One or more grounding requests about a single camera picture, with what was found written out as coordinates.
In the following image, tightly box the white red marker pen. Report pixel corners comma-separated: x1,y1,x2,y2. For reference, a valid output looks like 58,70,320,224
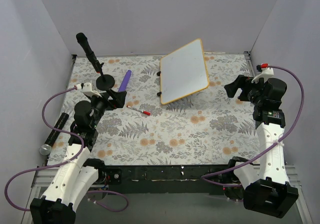
126,105,151,116

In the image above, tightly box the yellow framed whiteboard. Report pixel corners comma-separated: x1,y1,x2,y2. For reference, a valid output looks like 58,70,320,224
159,38,210,105

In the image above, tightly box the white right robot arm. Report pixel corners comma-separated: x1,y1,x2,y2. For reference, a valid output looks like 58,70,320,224
224,75,299,219

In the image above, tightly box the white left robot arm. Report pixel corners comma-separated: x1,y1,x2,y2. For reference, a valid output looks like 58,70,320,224
30,89,127,224

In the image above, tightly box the black microphone on stand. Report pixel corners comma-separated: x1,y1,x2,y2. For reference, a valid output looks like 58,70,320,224
76,32,115,91

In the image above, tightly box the floral table mat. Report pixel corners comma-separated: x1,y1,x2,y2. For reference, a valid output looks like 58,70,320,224
46,53,263,166

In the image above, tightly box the black flashlight silver head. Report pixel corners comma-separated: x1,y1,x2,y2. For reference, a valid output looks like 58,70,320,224
39,112,69,156

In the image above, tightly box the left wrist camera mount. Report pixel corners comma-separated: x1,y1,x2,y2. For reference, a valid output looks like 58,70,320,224
74,82,102,98

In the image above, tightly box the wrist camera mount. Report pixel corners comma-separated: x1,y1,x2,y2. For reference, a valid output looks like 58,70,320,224
74,82,102,98
251,63,274,84

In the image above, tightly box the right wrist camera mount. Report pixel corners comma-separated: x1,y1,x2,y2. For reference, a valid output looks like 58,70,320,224
251,63,274,84

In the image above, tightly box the wire whiteboard stand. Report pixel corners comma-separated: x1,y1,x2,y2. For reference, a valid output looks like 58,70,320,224
154,71,162,97

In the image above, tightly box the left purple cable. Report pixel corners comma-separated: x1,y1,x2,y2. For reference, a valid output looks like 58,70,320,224
4,85,130,213

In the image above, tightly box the purple cable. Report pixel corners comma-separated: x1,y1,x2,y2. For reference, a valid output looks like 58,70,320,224
201,64,305,189
4,85,130,213

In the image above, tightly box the aluminium frame rail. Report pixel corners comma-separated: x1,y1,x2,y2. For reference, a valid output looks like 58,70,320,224
24,50,313,224

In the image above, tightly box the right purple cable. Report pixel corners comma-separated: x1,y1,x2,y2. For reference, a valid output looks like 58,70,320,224
201,64,305,189

